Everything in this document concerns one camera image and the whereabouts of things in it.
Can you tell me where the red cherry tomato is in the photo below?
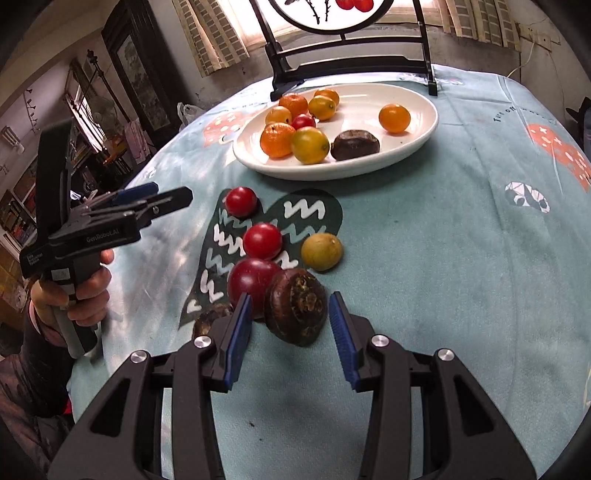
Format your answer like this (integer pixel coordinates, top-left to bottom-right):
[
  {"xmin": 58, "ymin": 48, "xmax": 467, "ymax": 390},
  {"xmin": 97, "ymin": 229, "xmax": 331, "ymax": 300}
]
[
  {"xmin": 291, "ymin": 113, "xmax": 317, "ymax": 130},
  {"xmin": 242, "ymin": 222, "xmax": 283, "ymax": 260},
  {"xmin": 223, "ymin": 186, "xmax": 259, "ymax": 218}
]

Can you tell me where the dark red plum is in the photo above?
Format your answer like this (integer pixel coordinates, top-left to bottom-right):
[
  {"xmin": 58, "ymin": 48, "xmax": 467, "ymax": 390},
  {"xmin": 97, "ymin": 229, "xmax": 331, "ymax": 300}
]
[{"xmin": 228, "ymin": 257, "xmax": 281, "ymax": 320}]

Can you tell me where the dark water chestnut front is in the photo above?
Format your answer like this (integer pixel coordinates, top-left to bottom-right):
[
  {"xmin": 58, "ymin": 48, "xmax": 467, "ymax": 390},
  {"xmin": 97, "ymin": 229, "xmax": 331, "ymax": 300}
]
[{"xmin": 191, "ymin": 304, "xmax": 233, "ymax": 339}]

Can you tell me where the dark water chestnut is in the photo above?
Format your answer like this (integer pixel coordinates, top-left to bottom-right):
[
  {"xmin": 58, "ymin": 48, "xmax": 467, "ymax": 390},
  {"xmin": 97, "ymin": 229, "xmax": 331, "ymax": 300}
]
[
  {"xmin": 263, "ymin": 268, "xmax": 328, "ymax": 347},
  {"xmin": 331, "ymin": 129, "xmax": 381, "ymax": 161},
  {"xmin": 191, "ymin": 304, "xmax": 233, "ymax": 339}
]

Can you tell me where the large mandarin orange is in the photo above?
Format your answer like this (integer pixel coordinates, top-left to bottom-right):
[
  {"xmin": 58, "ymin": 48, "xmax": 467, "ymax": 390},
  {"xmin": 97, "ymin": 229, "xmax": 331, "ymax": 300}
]
[
  {"xmin": 279, "ymin": 93, "xmax": 308, "ymax": 118},
  {"xmin": 259, "ymin": 122, "xmax": 296, "ymax": 159}
]

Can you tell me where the yellow pear-like fruit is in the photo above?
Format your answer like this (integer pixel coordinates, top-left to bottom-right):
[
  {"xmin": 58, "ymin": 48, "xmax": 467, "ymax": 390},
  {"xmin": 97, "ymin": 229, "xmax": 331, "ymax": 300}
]
[{"xmin": 264, "ymin": 105, "xmax": 293, "ymax": 125}]

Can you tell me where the yellow-green large fruit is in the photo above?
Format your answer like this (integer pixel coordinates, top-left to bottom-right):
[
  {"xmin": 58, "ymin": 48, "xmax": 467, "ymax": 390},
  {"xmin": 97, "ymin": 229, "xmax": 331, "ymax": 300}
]
[{"xmin": 290, "ymin": 127, "xmax": 331, "ymax": 165}]

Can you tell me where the small yellow round fruit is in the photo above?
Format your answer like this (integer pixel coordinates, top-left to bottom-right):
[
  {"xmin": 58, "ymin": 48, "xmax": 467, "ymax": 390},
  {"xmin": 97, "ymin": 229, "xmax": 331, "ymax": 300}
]
[{"xmin": 301, "ymin": 233, "xmax": 344, "ymax": 272}]

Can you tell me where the small orange fruit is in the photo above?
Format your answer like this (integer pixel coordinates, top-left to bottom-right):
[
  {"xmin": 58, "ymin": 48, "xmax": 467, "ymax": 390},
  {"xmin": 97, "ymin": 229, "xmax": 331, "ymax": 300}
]
[
  {"xmin": 314, "ymin": 88, "xmax": 339, "ymax": 107},
  {"xmin": 379, "ymin": 104, "xmax": 411, "ymax": 134}
]

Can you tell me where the left forearm dark sleeve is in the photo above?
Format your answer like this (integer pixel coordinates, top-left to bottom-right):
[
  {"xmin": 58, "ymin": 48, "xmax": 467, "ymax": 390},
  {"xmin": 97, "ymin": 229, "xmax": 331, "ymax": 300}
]
[{"xmin": 1, "ymin": 305, "xmax": 73, "ymax": 479}]

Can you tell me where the left hand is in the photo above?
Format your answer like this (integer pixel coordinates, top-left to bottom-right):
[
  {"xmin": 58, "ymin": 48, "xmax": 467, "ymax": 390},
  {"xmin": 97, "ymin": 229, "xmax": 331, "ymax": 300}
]
[{"xmin": 29, "ymin": 249, "xmax": 114, "ymax": 329}]

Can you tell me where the white plastic bag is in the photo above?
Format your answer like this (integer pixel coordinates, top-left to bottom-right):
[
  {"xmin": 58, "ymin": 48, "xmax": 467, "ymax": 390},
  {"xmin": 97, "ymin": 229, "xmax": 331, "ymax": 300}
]
[{"xmin": 176, "ymin": 102, "xmax": 204, "ymax": 130}]

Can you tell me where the left striped curtain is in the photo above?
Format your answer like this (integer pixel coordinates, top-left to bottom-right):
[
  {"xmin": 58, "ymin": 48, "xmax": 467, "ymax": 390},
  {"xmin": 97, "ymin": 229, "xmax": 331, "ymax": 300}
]
[{"xmin": 171, "ymin": 0, "xmax": 249, "ymax": 77}]

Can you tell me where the striped curtain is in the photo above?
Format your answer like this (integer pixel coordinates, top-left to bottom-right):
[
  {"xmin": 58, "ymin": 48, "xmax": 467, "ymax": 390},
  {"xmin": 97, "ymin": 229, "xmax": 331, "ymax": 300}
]
[
  {"xmin": 171, "ymin": 0, "xmax": 249, "ymax": 77},
  {"xmin": 439, "ymin": 0, "xmax": 521, "ymax": 52}
]

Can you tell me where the light blue tablecloth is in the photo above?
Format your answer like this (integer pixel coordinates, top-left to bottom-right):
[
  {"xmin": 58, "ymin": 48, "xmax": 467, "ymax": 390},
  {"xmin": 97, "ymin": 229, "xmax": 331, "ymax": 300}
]
[{"xmin": 69, "ymin": 66, "xmax": 590, "ymax": 474}]

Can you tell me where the white oval plate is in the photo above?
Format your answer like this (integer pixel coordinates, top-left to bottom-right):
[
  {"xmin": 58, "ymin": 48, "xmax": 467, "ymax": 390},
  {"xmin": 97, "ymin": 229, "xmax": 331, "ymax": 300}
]
[{"xmin": 232, "ymin": 83, "xmax": 439, "ymax": 181}]

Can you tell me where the right striped curtain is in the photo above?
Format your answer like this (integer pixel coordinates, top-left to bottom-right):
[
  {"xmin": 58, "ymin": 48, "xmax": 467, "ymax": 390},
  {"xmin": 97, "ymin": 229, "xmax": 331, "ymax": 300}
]
[{"xmin": 439, "ymin": 0, "xmax": 521, "ymax": 52}]

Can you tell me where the wall power socket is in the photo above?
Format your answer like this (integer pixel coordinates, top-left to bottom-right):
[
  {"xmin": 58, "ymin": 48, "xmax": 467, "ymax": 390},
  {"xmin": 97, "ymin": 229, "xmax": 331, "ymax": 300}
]
[{"xmin": 517, "ymin": 23, "xmax": 552, "ymax": 52}]

